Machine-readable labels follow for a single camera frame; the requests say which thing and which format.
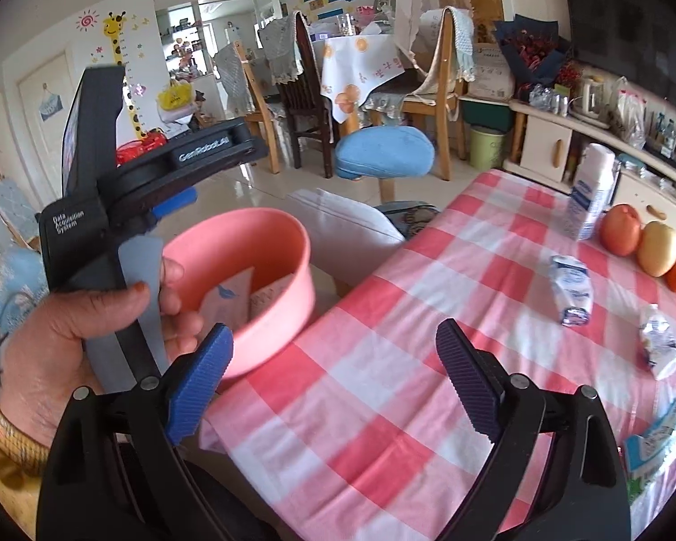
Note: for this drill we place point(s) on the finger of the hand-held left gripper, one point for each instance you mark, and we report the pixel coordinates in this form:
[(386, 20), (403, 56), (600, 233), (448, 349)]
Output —
[(174, 204)]

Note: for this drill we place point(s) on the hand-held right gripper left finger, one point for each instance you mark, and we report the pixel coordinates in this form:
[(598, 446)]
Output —
[(197, 391)]

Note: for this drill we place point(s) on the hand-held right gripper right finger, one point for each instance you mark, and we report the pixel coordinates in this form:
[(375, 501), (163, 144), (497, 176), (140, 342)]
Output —
[(473, 386)]

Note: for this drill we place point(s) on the white packet with blue leaf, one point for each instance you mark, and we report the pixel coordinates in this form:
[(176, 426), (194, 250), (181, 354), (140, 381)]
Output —
[(225, 304)]

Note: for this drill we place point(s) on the pink plastic bowl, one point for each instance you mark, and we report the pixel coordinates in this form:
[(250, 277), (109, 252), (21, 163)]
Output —
[(293, 293)]

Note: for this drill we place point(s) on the person's left forearm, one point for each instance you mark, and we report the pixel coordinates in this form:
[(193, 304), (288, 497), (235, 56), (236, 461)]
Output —
[(0, 490)]

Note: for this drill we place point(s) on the person's left hand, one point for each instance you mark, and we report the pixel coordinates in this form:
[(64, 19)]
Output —
[(45, 349)]

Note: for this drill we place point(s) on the red plastic bag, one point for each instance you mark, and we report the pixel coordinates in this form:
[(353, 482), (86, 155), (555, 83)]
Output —
[(138, 149)]

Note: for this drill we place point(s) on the small blue board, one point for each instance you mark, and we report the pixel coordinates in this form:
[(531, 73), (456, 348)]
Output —
[(11, 208)]

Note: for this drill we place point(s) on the light blue cloth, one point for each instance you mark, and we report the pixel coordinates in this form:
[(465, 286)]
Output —
[(11, 293)]

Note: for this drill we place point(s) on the red white checkered tablecloth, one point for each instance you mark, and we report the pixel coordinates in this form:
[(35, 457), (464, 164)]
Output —
[(372, 406)]

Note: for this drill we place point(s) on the yellow bag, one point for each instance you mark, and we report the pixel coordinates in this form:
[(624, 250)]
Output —
[(174, 98)]

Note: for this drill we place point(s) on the white door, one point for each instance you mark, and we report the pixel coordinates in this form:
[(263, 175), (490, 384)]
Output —
[(42, 141)]

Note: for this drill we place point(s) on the light wooden chair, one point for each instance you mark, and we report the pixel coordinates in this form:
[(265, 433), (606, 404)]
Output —
[(256, 112)]

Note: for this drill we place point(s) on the white blue milk pouch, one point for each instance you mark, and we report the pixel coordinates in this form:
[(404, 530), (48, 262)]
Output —
[(570, 290)]

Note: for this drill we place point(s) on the white cushion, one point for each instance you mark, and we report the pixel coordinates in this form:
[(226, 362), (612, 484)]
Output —
[(338, 231)]

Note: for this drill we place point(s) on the dark wooden chair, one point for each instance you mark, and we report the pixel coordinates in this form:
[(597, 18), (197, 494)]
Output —
[(307, 96)]

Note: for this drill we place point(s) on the grey slipper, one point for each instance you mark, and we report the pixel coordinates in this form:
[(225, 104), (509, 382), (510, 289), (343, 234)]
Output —
[(408, 220)]

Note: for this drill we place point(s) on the gold wristwatch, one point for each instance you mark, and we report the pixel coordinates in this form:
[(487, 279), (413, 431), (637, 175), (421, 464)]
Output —
[(17, 439)]

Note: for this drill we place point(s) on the crumpled white pouch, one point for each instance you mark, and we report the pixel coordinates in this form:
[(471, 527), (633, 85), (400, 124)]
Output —
[(659, 344)]

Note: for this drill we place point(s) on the blue white snack packet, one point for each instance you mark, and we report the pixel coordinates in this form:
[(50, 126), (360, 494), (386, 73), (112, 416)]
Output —
[(650, 456)]

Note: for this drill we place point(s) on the red apple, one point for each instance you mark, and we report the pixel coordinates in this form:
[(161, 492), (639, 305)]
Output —
[(619, 231)]

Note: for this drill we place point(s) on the blue cushioned stool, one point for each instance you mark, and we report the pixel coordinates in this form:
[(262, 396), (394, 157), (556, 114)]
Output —
[(383, 155)]

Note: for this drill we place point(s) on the white bottle with blue label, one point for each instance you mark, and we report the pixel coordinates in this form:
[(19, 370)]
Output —
[(588, 197)]

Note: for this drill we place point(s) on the white orange-print table cover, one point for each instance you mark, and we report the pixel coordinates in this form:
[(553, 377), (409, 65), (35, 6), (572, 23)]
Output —
[(355, 73)]

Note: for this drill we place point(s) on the yellow pear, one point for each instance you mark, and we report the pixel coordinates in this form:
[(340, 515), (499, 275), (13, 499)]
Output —
[(658, 248)]

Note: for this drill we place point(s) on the green waste bin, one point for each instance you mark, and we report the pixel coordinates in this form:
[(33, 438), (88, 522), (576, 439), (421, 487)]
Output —
[(487, 147)]

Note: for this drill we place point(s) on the clear drinking glass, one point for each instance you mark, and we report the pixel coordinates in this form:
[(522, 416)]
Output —
[(346, 25)]

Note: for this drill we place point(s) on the cream television cabinet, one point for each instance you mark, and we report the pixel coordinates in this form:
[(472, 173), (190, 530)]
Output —
[(541, 146)]

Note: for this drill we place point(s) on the dark green storage box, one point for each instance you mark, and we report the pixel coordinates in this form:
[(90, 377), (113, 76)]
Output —
[(484, 112)]

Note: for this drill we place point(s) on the wooden chair with cushion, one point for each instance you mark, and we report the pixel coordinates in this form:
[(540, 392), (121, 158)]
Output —
[(442, 107)]

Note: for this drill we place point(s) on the white cloth bag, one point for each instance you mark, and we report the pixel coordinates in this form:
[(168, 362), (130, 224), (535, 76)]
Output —
[(411, 22)]

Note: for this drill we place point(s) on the white electric kettle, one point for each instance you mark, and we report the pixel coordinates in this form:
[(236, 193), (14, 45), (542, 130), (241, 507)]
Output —
[(591, 98)]

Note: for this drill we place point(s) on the clear plastic snack bag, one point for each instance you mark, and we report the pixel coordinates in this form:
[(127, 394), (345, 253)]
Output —
[(628, 115)]

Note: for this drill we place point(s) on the white sack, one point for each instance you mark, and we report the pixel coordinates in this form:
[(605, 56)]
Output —
[(491, 73)]

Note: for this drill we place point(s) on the dark blue flower bouquet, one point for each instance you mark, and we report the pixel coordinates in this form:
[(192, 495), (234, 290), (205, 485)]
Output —
[(532, 48)]

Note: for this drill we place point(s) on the black television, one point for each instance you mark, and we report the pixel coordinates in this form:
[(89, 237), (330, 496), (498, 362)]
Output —
[(625, 22)]

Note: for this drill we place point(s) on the giraffe wall sticker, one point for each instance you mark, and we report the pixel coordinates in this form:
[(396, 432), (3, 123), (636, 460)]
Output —
[(112, 28)]

